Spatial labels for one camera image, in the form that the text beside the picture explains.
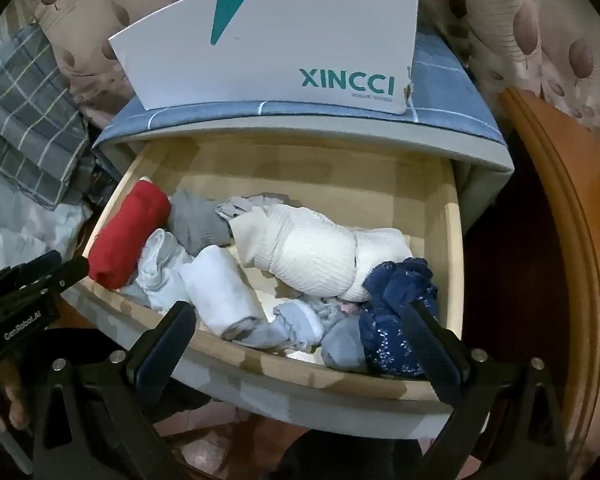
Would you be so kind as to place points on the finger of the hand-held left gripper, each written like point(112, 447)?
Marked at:
point(67, 272)

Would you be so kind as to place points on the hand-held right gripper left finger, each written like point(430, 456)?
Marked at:
point(165, 350)

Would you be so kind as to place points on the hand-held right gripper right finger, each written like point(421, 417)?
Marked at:
point(430, 342)

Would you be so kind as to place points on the cream ribbed underwear roll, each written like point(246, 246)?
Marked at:
point(305, 250)

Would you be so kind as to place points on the wooden drawer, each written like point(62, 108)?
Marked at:
point(305, 170)

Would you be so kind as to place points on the white cardboard box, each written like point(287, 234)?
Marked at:
point(280, 45)

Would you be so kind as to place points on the navy lace underwear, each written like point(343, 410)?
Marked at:
point(390, 305)

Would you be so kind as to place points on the red underwear roll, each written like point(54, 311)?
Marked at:
point(125, 235)

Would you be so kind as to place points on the pale blue-white underwear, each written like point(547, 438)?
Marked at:
point(155, 270)

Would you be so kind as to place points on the white underwear roll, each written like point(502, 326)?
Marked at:
point(220, 290)

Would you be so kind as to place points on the grey-blue underwear roll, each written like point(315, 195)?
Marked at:
point(342, 347)

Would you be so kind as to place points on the grey ribbed underwear roll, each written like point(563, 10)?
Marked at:
point(195, 225)

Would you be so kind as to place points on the person's left hand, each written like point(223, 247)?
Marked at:
point(16, 395)

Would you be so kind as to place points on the white plastic bag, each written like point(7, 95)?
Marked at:
point(20, 220)

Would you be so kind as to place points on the grey plaid cloth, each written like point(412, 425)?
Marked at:
point(25, 110)

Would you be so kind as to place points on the orange wooden bed board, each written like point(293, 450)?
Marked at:
point(580, 200)

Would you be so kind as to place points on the blue checked cloth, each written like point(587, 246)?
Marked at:
point(445, 85)

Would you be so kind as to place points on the leaf print curtain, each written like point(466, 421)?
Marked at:
point(505, 0)

